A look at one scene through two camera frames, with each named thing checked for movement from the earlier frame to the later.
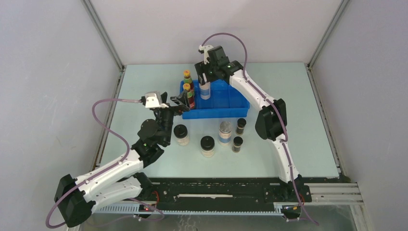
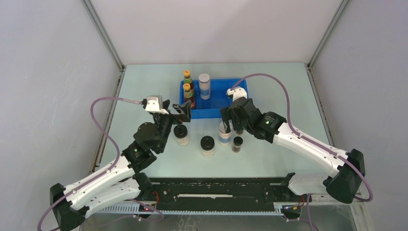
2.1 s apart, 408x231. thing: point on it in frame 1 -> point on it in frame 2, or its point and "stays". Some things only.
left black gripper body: [165, 117] stays
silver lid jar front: [225, 129] stays
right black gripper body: [209, 69] -> [226, 113]
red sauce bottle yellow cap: [190, 92] stays
